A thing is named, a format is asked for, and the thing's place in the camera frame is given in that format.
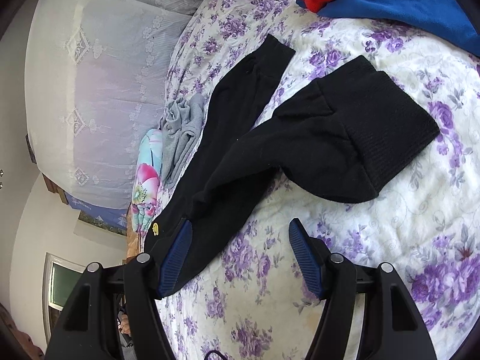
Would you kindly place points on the grey folded garment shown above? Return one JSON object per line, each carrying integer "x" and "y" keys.
{"x": 181, "y": 126}

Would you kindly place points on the floral folded blanket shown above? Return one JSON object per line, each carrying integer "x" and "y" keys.
{"x": 146, "y": 181}

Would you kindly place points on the blue poster on wall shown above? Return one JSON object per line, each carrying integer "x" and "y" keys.
{"x": 112, "y": 220}

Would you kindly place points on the window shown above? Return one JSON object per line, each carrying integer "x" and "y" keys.
{"x": 59, "y": 279}

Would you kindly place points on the black pants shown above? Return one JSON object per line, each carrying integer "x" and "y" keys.
{"x": 342, "y": 137}

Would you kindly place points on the white lace bed headboard cover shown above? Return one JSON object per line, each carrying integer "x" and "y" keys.
{"x": 95, "y": 74}

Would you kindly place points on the blue garment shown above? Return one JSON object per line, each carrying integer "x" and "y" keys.
{"x": 456, "y": 21}

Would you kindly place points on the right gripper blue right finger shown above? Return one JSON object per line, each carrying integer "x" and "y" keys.
{"x": 331, "y": 278}

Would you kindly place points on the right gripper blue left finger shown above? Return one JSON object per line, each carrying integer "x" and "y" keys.
{"x": 150, "y": 277}

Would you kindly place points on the purple floral bedsheet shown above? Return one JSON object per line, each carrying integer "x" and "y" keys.
{"x": 251, "y": 302}

